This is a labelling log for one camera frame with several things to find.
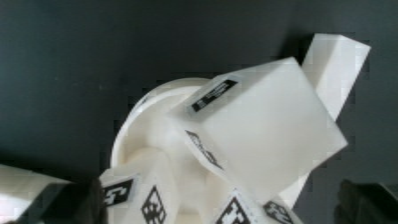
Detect white front barrier wall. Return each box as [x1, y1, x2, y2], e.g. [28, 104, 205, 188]
[0, 164, 67, 224]

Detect white stool leg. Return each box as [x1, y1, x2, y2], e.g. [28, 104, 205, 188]
[168, 58, 346, 202]
[99, 147, 186, 224]
[198, 174, 303, 224]

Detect white round stool seat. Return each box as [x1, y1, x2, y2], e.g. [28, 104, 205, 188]
[108, 77, 308, 224]

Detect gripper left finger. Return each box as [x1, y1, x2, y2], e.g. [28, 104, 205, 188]
[38, 180, 108, 224]

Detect white barrier wall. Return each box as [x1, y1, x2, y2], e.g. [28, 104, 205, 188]
[273, 34, 371, 207]
[0, 164, 67, 224]

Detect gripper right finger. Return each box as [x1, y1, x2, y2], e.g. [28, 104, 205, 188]
[333, 180, 398, 224]

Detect white right barrier wall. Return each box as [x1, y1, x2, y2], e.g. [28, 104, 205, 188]
[273, 34, 371, 207]

